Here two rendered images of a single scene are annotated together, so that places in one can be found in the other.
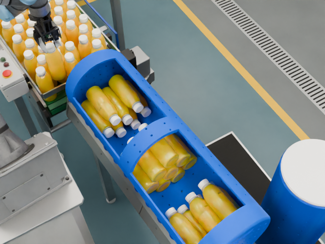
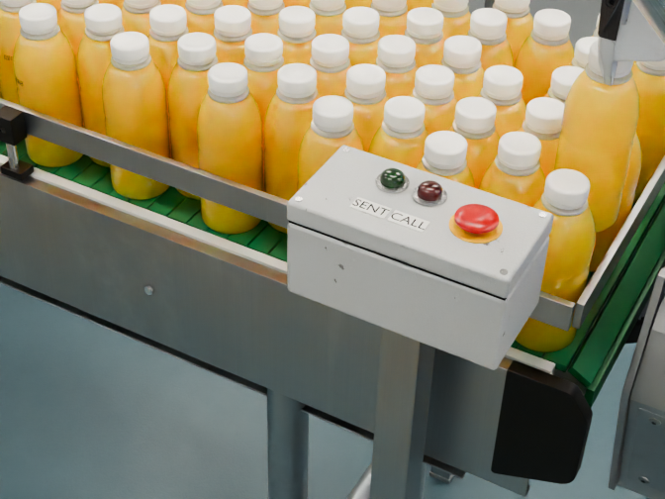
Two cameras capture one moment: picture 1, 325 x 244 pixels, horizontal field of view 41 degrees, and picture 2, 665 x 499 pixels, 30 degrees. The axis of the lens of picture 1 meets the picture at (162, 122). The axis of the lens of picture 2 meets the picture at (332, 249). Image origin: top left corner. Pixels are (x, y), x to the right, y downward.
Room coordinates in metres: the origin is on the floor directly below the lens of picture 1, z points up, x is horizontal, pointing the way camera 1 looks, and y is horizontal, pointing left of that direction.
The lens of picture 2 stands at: (0.53, 1.11, 1.72)
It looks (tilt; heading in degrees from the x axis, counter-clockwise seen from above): 39 degrees down; 332
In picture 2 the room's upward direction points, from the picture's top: 2 degrees clockwise
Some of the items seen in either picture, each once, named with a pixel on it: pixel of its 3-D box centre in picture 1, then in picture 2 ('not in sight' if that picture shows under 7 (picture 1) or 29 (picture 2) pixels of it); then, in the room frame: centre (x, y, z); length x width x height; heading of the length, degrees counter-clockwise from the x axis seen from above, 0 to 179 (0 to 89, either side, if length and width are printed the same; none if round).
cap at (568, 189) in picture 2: (40, 70); (566, 188); (1.22, 0.51, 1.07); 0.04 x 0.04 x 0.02
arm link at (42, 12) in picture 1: (39, 7); not in sight; (1.24, 0.44, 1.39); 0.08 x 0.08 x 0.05
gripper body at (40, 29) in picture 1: (45, 24); not in sight; (1.23, 0.43, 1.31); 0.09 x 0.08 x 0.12; 35
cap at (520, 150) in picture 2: (41, 58); (519, 149); (1.28, 0.51, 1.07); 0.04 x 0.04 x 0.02
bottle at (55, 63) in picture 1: (54, 62); (595, 143); (1.25, 0.45, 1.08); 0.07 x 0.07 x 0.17
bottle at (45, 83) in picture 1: (45, 84); (552, 266); (1.22, 0.51, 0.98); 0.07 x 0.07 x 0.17
